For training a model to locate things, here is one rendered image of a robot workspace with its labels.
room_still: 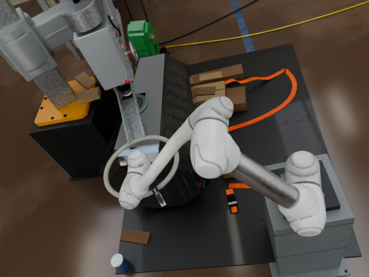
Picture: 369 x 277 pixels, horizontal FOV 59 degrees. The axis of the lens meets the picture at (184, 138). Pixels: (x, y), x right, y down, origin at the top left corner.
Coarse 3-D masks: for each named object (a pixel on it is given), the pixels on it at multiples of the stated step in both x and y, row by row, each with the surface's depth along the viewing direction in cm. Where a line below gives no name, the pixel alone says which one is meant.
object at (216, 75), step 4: (216, 72) 355; (220, 72) 353; (200, 76) 357; (204, 76) 356; (208, 76) 354; (212, 76) 352; (216, 76) 350; (220, 76) 349; (200, 80) 353; (204, 80) 352
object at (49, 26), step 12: (48, 12) 239; (36, 24) 232; (48, 24) 234; (60, 24) 238; (24, 36) 224; (48, 36) 238; (60, 36) 243; (72, 36) 248; (12, 48) 225; (24, 48) 228; (36, 48) 233; (48, 48) 243; (24, 60) 233; (36, 60) 237
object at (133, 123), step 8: (120, 104) 225; (128, 104) 229; (136, 104) 223; (128, 112) 227; (136, 112) 226; (128, 120) 224; (136, 120) 223; (128, 128) 222; (136, 128) 221; (128, 136) 216; (136, 136) 218; (144, 136) 212
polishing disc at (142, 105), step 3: (138, 96) 251; (141, 96) 250; (144, 96) 249; (138, 99) 248; (141, 99) 248; (144, 99) 247; (141, 102) 246; (144, 102) 245; (138, 105) 245; (141, 105) 244; (144, 105) 243; (141, 108) 241; (141, 111) 241
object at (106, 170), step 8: (152, 136) 212; (160, 136) 209; (128, 144) 214; (120, 152) 212; (176, 152) 196; (112, 160) 208; (176, 160) 191; (176, 168) 188; (104, 176) 199; (168, 176) 184; (104, 184) 196; (160, 184) 182; (112, 192) 188; (152, 192) 181
